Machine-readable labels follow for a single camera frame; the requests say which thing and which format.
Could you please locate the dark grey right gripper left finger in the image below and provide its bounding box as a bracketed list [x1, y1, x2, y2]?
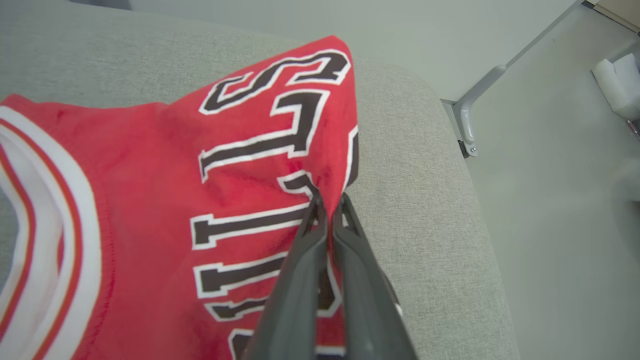
[242, 197, 329, 360]

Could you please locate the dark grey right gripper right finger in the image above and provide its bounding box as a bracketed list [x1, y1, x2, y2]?
[333, 194, 418, 360]

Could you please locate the red basketball jersey black lettering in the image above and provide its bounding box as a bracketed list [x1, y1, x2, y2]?
[0, 35, 403, 360]

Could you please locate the grey fabric sofa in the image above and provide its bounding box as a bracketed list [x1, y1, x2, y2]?
[0, 0, 521, 360]

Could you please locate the white foam block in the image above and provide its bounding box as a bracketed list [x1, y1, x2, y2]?
[591, 52, 640, 121]

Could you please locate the grey metal bracket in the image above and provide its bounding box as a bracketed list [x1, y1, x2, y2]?
[452, 64, 509, 159]

